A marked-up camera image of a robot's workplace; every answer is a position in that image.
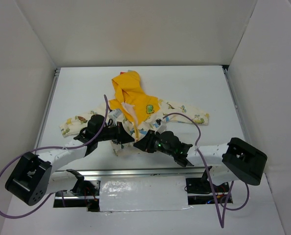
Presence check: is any yellow hooded printed child jacket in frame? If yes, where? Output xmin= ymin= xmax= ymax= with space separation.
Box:
xmin=59 ymin=70 xmax=211 ymax=156

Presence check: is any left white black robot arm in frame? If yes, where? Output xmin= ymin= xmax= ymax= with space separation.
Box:
xmin=5 ymin=115 xmax=134 ymax=206

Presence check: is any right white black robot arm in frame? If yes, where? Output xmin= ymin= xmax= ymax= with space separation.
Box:
xmin=134 ymin=131 xmax=267 ymax=191

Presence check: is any white foil covered panel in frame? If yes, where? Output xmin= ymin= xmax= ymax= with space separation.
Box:
xmin=99 ymin=176 xmax=189 ymax=212

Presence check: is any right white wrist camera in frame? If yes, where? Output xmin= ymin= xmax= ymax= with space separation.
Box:
xmin=156 ymin=119 xmax=167 ymax=133

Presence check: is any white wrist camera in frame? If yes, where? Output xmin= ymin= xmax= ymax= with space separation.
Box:
xmin=108 ymin=109 xmax=122 ymax=123
xmin=156 ymin=119 xmax=167 ymax=133

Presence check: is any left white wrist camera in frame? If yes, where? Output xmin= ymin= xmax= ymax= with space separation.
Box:
xmin=108 ymin=109 xmax=122 ymax=123

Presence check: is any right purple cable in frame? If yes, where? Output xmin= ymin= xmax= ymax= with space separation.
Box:
xmin=161 ymin=112 xmax=250 ymax=229

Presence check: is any purple cable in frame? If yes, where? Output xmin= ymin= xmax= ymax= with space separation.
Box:
xmin=161 ymin=112 xmax=250 ymax=229
xmin=0 ymin=94 xmax=109 ymax=219

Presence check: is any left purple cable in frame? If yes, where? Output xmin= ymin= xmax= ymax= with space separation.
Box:
xmin=0 ymin=94 xmax=109 ymax=219

